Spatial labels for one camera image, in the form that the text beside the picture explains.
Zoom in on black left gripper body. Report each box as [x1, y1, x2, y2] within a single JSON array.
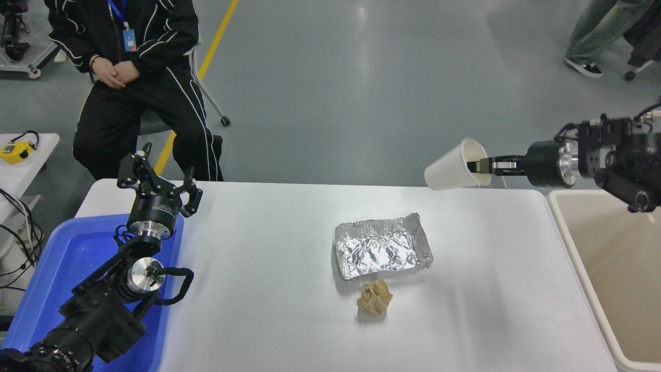
[[128, 181, 182, 228]]

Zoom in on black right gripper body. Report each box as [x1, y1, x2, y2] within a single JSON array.
[[519, 141, 564, 188]]

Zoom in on white paper cup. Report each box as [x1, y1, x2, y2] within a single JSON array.
[[424, 137, 492, 192]]

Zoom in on crumpled tan paper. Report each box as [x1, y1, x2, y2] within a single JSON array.
[[356, 279, 394, 317]]

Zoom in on person's left hand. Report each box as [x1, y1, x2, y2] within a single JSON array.
[[115, 61, 141, 84]]

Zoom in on person's right hand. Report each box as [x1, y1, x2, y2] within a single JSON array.
[[92, 56, 125, 89]]

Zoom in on blue plastic tray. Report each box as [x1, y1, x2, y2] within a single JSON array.
[[0, 213, 185, 372]]

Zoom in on large pale bin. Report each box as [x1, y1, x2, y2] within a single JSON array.
[[546, 189, 661, 372]]

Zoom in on white side table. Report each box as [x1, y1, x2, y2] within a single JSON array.
[[0, 133, 60, 220]]

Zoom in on rolling chair base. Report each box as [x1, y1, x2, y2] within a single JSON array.
[[624, 59, 657, 81]]

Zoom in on standing person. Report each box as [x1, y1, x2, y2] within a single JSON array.
[[564, 0, 646, 79]]

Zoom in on silver foil tray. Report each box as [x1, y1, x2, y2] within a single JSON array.
[[334, 212, 434, 281]]

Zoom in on seated person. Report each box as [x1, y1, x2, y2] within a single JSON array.
[[44, 0, 225, 181]]

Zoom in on white equipment cart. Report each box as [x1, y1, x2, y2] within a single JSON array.
[[0, 0, 57, 80]]

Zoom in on black cables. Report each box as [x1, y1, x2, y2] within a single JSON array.
[[0, 189, 45, 291]]

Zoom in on yellow device with black strap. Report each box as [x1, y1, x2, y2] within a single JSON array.
[[0, 131, 40, 165]]

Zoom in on blue lanyard with badge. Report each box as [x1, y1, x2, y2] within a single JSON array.
[[107, 0, 138, 53]]

